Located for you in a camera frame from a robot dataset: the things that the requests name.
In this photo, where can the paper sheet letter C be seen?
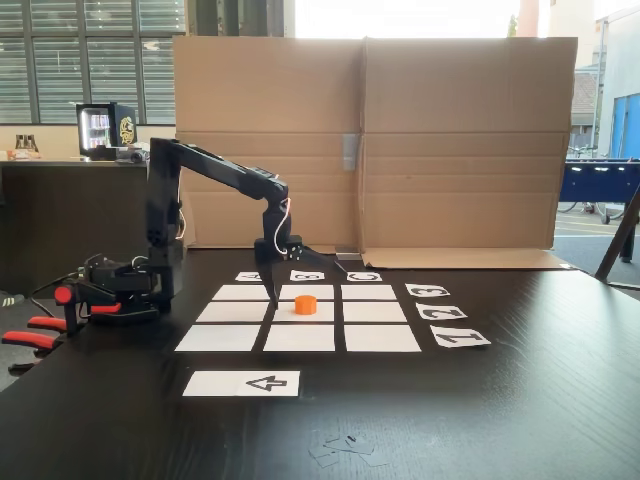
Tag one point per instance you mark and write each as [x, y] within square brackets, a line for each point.
[352, 277]

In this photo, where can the blue foosball table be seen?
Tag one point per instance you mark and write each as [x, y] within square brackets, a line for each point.
[595, 185]

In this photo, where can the white arrow paper sheet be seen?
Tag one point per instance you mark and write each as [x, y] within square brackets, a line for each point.
[220, 384]

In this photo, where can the paper sheet number 1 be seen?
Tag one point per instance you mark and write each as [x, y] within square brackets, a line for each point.
[445, 342]

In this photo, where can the dark wooden counter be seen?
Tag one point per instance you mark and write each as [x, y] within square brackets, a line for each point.
[50, 215]

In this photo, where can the grey duct tape strip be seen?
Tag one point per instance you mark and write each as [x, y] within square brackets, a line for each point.
[350, 152]
[350, 255]

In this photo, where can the black bar clamp red trigger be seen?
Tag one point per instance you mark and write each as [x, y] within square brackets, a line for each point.
[74, 317]

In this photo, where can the paper sheet number 3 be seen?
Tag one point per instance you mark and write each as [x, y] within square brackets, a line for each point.
[412, 287]

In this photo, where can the large brown cardboard screen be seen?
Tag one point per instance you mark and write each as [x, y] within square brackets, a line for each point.
[450, 150]

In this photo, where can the black mini fridge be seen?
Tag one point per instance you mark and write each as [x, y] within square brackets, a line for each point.
[122, 127]

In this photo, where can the paper sheet number 2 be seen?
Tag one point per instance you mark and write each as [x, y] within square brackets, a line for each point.
[425, 315]

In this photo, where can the paper sheet letter B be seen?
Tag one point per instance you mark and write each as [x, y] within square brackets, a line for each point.
[295, 275]

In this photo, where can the person's foot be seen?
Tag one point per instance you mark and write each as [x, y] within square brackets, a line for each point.
[11, 300]

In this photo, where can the blue door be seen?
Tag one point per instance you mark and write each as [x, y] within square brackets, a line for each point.
[627, 127]

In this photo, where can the white crumpled bag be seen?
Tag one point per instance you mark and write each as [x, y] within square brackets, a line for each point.
[144, 146]

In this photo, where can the black stand leg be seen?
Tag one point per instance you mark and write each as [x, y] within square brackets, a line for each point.
[617, 240]

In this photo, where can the round orange token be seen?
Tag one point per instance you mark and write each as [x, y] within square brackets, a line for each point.
[305, 305]

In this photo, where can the brown glass bottle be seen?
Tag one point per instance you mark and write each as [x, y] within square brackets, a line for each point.
[20, 142]
[27, 142]

